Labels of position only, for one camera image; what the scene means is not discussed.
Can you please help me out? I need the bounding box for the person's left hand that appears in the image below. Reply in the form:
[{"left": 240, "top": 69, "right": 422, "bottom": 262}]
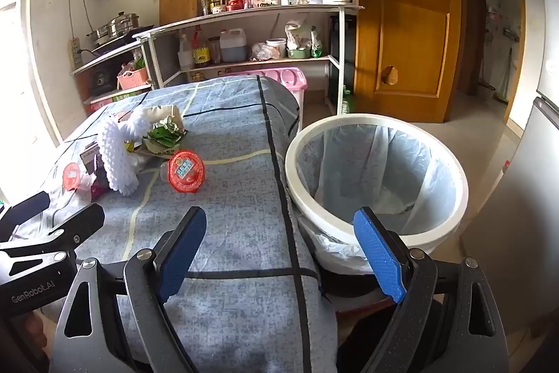
[{"left": 24, "top": 309, "right": 49, "bottom": 356}]

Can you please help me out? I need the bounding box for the dark glass jar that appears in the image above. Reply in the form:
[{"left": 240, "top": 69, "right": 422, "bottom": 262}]
[{"left": 208, "top": 36, "right": 223, "bottom": 65}]

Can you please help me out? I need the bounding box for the red white milk carton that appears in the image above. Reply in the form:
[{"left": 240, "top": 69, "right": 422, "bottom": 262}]
[{"left": 80, "top": 141, "right": 111, "bottom": 200}]

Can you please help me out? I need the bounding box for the steel steamer pot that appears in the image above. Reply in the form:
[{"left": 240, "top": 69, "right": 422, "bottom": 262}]
[{"left": 107, "top": 11, "right": 140, "bottom": 38}]

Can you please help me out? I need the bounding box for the small red-lid jelly cup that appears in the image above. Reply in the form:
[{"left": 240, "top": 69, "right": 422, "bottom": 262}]
[{"left": 62, "top": 162, "right": 94, "bottom": 192}]

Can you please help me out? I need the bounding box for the black kitchen appliance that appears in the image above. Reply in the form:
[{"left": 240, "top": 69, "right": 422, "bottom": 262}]
[{"left": 92, "top": 69, "right": 115, "bottom": 94}]

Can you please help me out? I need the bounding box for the clear plastic bin liner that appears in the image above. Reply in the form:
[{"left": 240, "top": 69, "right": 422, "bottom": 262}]
[{"left": 297, "top": 124, "right": 455, "bottom": 275}]

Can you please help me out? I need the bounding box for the yellow-label sauce bottle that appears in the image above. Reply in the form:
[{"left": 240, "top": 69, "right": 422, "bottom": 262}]
[{"left": 192, "top": 26, "right": 211, "bottom": 69}]

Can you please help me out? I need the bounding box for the white food bag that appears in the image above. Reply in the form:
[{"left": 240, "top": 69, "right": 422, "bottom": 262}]
[{"left": 285, "top": 19, "right": 323, "bottom": 52}]

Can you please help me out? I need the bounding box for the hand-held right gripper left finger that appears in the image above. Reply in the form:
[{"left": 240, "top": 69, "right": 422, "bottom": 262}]
[{"left": 55, "top": 206, "right": 208, "bottom": 373}]

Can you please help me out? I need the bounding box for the wooden door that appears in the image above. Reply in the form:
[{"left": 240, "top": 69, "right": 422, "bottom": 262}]
[{"left": 350, "top": 0, "right": 466, "bottom": 124}]

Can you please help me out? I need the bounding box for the black cabinet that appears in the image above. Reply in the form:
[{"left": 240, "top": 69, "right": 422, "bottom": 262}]
[{"left": 329, "top": 17, "right": 356, "bottom": 114}]

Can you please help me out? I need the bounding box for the large white metal shelf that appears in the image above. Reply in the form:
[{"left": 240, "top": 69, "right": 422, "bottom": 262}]
[{"left": 133, "top": 3, "right": 365, "bottom": 116}]

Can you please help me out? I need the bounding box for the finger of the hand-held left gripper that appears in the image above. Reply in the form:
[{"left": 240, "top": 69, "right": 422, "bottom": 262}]
[
  {"left": 0, "top": 192, "right": 51, "bottom": 231},
  {"left": 0, "top": 202, "right": 106, "bottom": 258}
]

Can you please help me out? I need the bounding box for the white round trash bin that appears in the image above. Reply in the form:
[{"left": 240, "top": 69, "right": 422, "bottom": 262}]
[{"left": 285, "top": 114, "right": 469, "bottom": 275}]

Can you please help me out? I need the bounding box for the steel pan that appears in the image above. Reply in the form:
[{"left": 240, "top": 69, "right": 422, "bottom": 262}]
[{"left": 86, "top": 23, "right": 112, "bottom": 44}]

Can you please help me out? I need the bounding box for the green carton box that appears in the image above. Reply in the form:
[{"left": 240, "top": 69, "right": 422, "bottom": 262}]
[{"left": 111, "top": 90, "right": 148, "bottom": 103}]

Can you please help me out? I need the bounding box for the white power strip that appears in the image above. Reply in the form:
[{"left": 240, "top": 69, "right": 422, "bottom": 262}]
[{"left": 69, "top": 37, "right": 84, "bottom": 70}]

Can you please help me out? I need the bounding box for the white jug with dark liquid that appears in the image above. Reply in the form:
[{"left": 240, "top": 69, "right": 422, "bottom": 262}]
[{"left": 219, "top": 29, "right": 248, "bottom": 63}]

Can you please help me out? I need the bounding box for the window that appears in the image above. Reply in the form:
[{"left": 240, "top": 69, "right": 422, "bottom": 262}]
[{"left": 0, "top": 0, "right": 59, "bottom": 203}]

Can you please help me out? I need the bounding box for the clear plastic bottle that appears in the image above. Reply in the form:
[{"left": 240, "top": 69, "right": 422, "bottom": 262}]
[{"left": 178, "top": 33, "right": 195, "bottom": 72}]

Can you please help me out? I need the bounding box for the white plastic tub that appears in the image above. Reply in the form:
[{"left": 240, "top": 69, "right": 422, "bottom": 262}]
[{"left": 266, "top": 38, "right": 286, "bottom": 59}]

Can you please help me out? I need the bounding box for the white foam fruit net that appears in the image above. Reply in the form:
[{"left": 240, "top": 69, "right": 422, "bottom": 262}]
[{"left": 97, "top": 107, "right": 151, "bottom": 198}]

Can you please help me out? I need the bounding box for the wooden door frame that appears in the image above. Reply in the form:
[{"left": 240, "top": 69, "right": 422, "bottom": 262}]
[{"left": 463, "top": 0, "right": 527, "bottom": 124}]

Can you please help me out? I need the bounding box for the large red-lid jelly cup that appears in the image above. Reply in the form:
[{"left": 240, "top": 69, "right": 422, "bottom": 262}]
[{"left": 161, "top": 150, "right": 207, "bottom": 194}]

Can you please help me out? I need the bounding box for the silver refrigerator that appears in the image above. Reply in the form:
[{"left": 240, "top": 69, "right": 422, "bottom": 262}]
[{"left": 463, "top": 0, "right": 559, "bottom": 356}]

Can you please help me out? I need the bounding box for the beige green paper wrapper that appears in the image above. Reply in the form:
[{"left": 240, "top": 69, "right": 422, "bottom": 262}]
[{"left": 139, "top": 104, "right": 188, "bottom": 159}]

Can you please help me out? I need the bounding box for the pink woven basket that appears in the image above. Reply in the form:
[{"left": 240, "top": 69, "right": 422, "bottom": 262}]
[{"left": 117, "top": 67, "right": 149, "bottom": 91}]

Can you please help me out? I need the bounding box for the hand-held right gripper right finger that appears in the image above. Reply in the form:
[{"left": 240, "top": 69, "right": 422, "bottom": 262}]
[{"left": 353, "top": 207, "right": 509, "bottom": 373}]

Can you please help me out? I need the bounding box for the small white metal shelf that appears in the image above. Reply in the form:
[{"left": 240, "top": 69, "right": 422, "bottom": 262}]
[{"left": 71, "top": 36, "right": 153, "bottom": 107}]

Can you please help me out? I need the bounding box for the black induction cooker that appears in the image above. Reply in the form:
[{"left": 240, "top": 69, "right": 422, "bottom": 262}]
[{"left": 91, "top": 24, "right": 155, "bottom": 52}]

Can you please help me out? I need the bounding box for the clear plastic bag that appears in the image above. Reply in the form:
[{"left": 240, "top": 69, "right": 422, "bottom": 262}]
[{"left": 249, "top": 43, "right": 274, "bottom": 62}]

